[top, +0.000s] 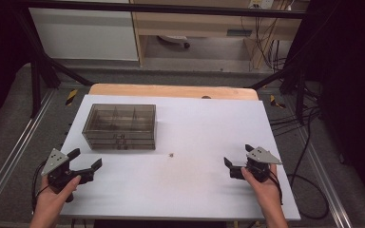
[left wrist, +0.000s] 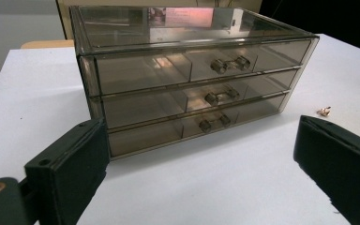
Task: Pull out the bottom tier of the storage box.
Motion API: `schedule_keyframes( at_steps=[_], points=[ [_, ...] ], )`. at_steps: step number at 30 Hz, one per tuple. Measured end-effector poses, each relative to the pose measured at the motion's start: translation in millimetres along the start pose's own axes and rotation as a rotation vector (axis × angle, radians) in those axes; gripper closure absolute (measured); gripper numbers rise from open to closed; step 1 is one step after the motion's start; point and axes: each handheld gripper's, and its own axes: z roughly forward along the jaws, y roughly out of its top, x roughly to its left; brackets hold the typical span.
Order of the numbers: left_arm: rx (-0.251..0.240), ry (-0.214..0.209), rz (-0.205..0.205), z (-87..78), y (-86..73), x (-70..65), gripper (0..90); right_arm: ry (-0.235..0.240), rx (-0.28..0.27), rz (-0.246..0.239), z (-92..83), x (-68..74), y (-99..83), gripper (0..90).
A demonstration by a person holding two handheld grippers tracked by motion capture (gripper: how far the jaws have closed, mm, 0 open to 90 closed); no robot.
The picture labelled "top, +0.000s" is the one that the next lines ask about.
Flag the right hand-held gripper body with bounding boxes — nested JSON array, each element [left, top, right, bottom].
[[240, 146, 283, 183]]

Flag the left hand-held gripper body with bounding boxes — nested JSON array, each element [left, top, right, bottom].
[[41, 147, 94, 203]]

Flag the smoky transparent divided drawer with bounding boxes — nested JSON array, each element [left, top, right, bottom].
[[89, 142, 156, 151]]

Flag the smoky transparent drawer organizer box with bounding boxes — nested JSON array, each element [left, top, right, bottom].
[[81, 103, 157, 151]]

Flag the person's left hand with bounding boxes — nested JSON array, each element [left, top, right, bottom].
[[32, 175, 82, 220]]

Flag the person's right hand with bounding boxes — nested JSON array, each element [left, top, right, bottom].
[[240, 164, 281, 211]]

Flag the white board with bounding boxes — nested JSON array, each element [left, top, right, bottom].
[[59, 94, 301, 221]]

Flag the yellow black striped tape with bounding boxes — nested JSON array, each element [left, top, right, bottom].
[[269, 94, 287, 109], [65, 88, 79, 106]]

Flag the black metal stand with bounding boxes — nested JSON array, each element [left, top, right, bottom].
[[12, 9, 94, 119], [248, 56, 308, 124]]

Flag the wooden table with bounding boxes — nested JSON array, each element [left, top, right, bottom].
[[88, 83, 259, 102]]

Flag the black curtain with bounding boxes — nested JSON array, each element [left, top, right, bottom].
[[291, 0, 365, 219], [0, 0, 32, 141]]

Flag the white cabinet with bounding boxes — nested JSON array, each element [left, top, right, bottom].
[[29, 0, 140, 62]]

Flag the white chair base with caster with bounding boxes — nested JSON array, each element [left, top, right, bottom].
[[156, 35, 191, 49]]

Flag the light wooden desk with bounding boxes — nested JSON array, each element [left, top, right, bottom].
[[129, 0, 310, 70]]

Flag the white power strip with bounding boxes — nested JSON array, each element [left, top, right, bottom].
[[248, 0, 275, 10]]

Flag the left hand-held gripper black cable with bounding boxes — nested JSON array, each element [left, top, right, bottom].
[[30, 161, 51, 214]]

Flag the long looped black floor cable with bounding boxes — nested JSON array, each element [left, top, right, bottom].
[[287, 107, 330, 220]]

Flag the aluminium floor rail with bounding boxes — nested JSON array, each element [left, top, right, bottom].
[[298, 126, 354, 228], [0, 89, 56, 217]]

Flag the bundle of black floor cables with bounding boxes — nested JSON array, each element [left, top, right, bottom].
[[269, 104, 321, 137]]

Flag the hanging desk cables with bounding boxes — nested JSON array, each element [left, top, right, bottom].
[[255, 15, 288, 71]]

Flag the black horizontal frame bar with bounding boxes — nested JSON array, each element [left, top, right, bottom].
[[15, 1, 308, 19]]

